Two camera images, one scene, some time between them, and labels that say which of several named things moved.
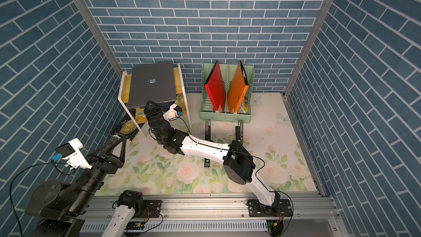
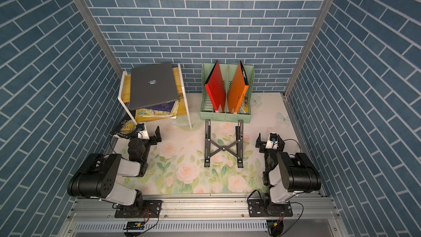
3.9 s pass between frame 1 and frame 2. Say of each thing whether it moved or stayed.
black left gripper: moved
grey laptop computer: stayed
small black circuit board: stayed
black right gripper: moved
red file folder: stayed
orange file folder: stayed
